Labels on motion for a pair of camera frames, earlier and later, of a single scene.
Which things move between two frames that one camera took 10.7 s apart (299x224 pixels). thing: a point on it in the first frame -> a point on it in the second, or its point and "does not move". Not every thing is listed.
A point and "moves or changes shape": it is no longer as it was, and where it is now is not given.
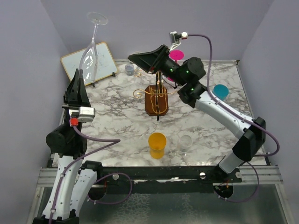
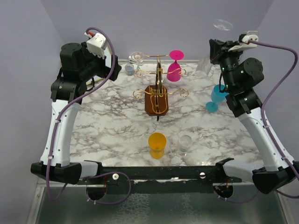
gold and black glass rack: (156, 97) does not move
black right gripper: (151, 61) -> (226, 45)
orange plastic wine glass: (157, 142) does not move
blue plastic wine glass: (221, 91) does not move
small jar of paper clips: (130, 69) does not move
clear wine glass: (89, 59) moves or changes shape
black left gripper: (73, 97) -> (105, 71)
